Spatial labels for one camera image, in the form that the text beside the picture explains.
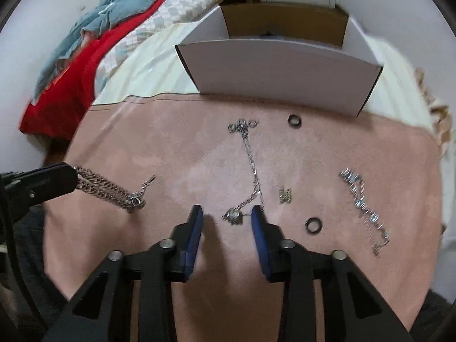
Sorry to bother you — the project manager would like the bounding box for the black ring lower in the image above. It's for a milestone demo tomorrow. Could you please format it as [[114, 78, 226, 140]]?
[[304, 216, 323, 233]]

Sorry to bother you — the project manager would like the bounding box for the red blanket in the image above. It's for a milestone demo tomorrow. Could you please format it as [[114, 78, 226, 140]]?
[[19, 0, 165, 140]]

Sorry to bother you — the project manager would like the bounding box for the thin silver chain necklace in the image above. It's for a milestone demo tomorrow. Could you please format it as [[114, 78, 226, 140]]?
[[221, 117, 267, 226]]

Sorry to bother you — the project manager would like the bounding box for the checkered bed sheet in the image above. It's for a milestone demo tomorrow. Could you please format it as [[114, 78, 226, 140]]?
[[93, 0, 223, 97]]

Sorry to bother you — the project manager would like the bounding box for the blue-grey quilt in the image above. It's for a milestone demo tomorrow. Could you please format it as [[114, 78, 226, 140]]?
[[32, 0, 157, 104]]

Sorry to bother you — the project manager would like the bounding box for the checkered brown cloth pile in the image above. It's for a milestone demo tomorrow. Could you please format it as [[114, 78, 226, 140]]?
[[414, 68, 453, 157]]

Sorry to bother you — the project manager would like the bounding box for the small silver earring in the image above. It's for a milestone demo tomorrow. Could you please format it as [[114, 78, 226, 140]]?
[[279, 188, 292, 205]]

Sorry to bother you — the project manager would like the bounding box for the chunky silver chain bracelet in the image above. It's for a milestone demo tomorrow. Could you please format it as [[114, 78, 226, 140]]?
[[73, 165, 158, 213]]

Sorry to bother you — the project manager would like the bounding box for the white cardboard box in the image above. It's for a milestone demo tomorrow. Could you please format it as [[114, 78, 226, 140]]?
[[176, 3, 383, 117]]

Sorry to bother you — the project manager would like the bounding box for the silver crystal bracelet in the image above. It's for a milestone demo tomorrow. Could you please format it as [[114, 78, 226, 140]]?
[[338, 166, 391, 258]]

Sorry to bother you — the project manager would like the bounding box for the pink and striped cloth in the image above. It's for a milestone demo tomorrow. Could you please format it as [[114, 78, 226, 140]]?
[[42, 24, 451, 342]]

